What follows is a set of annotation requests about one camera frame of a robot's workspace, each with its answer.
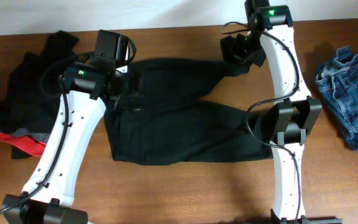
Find blue denim jeans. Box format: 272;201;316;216
314;46;358;153

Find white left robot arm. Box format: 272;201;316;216
0;30;137;224

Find black trousers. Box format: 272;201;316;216
104;58;272;166

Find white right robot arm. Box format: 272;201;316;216
222;1;322;223

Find black garment pile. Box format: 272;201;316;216
0;30;79;141

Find red and grey garment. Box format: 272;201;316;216
0;128;50;157

